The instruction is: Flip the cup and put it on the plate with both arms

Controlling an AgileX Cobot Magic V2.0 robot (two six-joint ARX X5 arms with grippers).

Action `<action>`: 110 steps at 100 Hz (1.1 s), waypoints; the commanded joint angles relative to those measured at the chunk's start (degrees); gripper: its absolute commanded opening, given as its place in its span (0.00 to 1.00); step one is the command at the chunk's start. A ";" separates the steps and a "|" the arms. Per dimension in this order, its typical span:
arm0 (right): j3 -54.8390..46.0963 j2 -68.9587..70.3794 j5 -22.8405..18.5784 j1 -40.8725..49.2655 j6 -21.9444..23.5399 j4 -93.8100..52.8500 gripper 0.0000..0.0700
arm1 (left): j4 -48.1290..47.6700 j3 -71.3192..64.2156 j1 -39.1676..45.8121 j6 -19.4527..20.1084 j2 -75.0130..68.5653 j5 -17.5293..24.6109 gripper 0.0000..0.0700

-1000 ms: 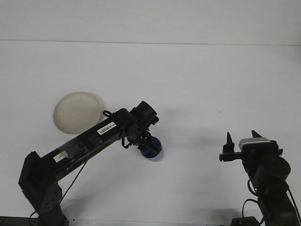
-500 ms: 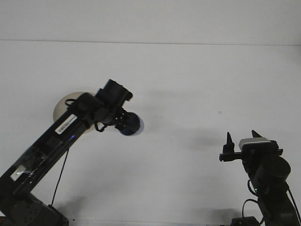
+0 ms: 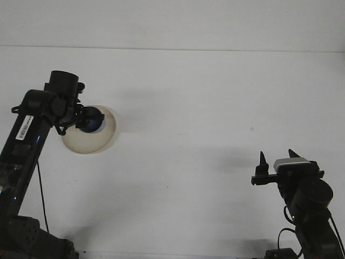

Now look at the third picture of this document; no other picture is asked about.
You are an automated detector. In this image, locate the pale blue cup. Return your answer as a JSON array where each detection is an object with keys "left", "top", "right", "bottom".
[{"left": 80, "top": 106, "right": 107, "bottom": 134}]

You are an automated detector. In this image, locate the pale round plate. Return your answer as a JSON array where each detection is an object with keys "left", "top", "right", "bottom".
[{"left": 61, "top": 105, "right": 118, "bottom": 155}]

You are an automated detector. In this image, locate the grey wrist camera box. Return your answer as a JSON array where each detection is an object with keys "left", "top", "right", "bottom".
[{"left": 273, "top": 157, "right": 315, "bottom": 173}]

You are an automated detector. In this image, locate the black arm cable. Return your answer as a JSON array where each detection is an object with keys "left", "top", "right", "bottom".
[
  {"left": 277, "top": 209, "right": 345, "bottom": 250},
  {"left": 36, "top": 158, "right": 50, "bottom": 233}
]

